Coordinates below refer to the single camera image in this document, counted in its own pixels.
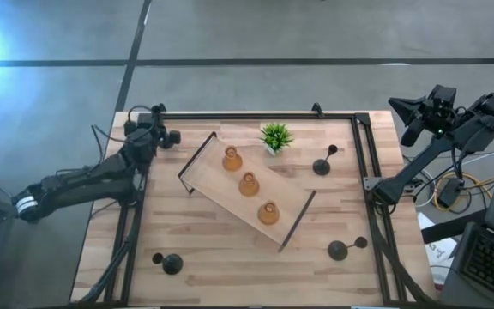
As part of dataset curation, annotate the white paper sheet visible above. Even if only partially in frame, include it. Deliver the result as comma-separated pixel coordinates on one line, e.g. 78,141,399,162
417,211,459,289

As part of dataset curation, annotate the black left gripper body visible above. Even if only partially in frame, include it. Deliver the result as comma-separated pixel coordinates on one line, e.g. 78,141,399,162
130,121,166,159

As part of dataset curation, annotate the black bar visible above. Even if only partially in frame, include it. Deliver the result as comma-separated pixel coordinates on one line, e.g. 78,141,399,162
419,208,489,245

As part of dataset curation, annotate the short black candlestick holder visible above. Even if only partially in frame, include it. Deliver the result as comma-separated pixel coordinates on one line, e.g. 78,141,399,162
151,251,184,276

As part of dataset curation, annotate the green plant in white pot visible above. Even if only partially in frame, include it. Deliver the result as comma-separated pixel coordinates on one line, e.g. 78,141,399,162
259,121,296,157

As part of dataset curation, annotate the wooden shelf with black legs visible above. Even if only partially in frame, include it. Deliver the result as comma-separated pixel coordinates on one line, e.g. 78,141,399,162
177,130,318,254

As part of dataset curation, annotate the black power brick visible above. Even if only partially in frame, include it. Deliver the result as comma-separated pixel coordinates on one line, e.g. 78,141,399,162
437,177,466,210

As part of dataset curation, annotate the grey laptop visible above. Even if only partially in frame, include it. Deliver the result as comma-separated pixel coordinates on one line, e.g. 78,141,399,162
437,124,494,309

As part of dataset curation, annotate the amber ribbed glass candle holder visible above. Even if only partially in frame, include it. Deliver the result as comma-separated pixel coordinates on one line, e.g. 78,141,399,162
221,145,244,173
238,171,261,198
256,200,281,227

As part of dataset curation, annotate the black metal candlestick holder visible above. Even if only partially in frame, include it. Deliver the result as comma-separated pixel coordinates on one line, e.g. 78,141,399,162
311,143,340,177
327,235,369,263

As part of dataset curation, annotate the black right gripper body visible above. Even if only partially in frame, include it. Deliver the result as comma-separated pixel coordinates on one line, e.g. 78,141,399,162
418,95,461,139

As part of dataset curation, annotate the black aluminium table frame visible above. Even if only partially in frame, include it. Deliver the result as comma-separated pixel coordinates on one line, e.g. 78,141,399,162
77,102,435,307

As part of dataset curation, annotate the tall black candlestick holder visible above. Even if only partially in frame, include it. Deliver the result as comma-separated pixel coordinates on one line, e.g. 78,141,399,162
160,129,183,151

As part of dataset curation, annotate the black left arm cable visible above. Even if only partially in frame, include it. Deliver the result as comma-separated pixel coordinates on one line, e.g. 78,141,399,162
90,104,156,167

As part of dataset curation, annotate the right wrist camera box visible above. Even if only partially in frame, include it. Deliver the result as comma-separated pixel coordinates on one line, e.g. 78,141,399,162
431,84,459,106

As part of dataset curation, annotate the yellow cable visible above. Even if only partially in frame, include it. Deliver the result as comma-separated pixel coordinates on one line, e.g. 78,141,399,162
431,171,494,215

